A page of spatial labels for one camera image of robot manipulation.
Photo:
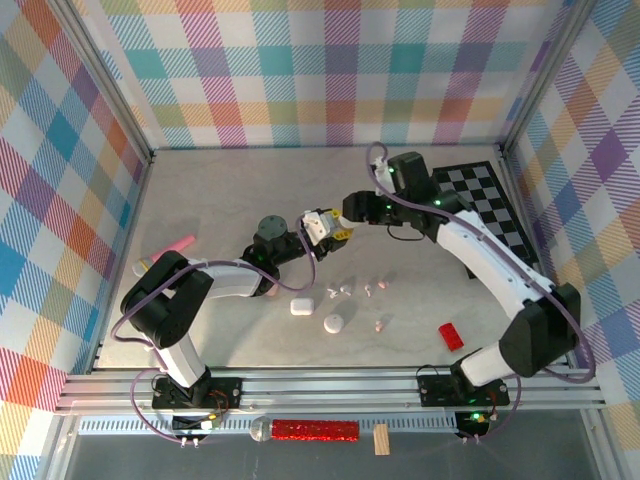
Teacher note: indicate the white square earbud case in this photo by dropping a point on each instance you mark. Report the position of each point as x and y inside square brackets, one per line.
[301, 307]

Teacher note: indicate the white round earbud case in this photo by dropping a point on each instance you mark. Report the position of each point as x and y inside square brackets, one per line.
[333, 324]

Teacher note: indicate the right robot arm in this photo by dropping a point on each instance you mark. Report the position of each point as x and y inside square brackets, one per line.
[480, 250]

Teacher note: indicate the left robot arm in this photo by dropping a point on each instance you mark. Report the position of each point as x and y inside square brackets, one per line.
[230, 280]

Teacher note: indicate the white pink earbud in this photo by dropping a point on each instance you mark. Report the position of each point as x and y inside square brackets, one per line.
[368, 289]

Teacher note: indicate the black grey chessboard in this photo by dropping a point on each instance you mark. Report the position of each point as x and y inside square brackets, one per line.
[500, 200]

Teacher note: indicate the pink toy microphone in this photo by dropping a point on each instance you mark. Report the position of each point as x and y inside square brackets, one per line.
[175, 246]

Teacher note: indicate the red toy brick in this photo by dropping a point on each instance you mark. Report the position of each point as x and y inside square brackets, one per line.
[451, 336]

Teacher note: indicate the perforated metal strip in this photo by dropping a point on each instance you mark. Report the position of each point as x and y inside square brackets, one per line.
[400, 424]

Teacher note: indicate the red glitter microphone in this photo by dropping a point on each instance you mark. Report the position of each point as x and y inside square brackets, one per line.
[315, 431]

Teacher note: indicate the small wooden block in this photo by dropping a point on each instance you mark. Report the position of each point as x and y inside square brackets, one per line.
[381, 440]

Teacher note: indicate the black electronics board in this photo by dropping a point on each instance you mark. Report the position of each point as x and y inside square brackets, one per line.
[470, 422]
[192, 424]

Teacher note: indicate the aluminium frame rail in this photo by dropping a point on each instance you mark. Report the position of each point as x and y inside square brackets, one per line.
[325, 387]

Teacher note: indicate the aluminium frame post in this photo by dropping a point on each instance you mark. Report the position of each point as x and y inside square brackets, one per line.
[545, 75]
[107, 75]

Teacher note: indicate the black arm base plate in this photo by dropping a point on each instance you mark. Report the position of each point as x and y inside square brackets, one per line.
[225, 392]
[435, 390]

